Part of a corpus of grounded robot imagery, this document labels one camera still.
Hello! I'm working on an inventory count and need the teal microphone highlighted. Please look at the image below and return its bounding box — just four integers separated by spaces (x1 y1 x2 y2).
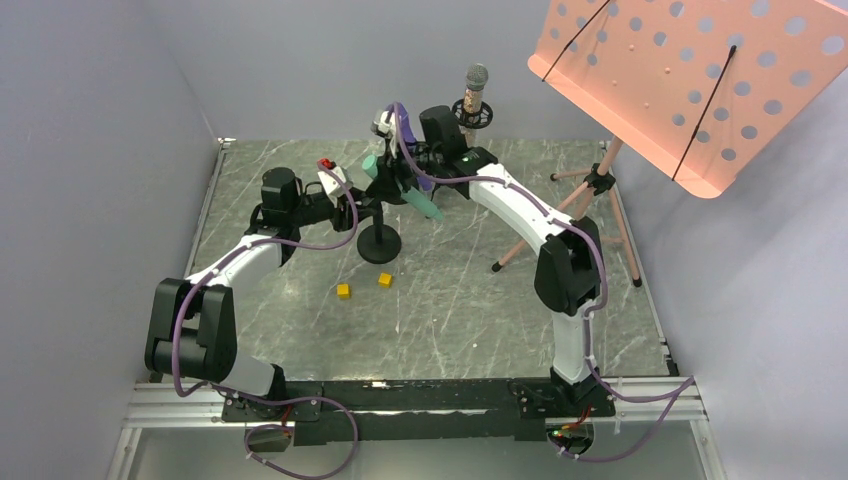
361 154 444 221

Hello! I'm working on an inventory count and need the round-base mic stand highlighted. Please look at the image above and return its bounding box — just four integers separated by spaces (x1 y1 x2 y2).
356 180 402 265

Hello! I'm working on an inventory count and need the tripod stand with shock mount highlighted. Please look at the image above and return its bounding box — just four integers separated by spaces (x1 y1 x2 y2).
451 100 493 130

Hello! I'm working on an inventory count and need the rhinestone glitter microphone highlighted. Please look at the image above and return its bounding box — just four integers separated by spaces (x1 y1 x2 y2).
463 63 489 147

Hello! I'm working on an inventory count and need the purple microphone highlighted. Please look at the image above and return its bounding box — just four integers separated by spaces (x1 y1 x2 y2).
396 103 434 193

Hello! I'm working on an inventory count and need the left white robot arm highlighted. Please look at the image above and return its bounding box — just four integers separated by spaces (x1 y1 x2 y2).
144 159 382 405

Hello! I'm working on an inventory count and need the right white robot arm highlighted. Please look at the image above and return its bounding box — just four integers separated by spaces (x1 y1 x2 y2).
372 103 615 419

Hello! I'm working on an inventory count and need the pink music stand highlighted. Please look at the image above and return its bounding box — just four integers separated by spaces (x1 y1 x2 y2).
491 0 848 289

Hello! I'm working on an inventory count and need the yellow cube near teal mic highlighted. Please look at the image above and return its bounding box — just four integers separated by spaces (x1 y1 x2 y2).
336 283 352 299

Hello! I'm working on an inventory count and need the yellow cube near centre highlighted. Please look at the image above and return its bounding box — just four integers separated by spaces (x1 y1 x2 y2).
378 272 393 288

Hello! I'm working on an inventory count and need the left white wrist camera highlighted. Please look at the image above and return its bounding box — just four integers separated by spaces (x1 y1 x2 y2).
318 158 351 198

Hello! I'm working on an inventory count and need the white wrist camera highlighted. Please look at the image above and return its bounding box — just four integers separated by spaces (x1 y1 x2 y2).
371 107 401 140
318 158 351 198

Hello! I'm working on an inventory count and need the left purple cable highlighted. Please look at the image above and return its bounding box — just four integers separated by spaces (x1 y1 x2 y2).
170 165 360 480

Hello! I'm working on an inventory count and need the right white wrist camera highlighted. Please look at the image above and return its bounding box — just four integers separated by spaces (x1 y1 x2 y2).
371 107 401 140

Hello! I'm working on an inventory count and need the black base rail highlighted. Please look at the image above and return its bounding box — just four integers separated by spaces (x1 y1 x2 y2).
219 377 617 454

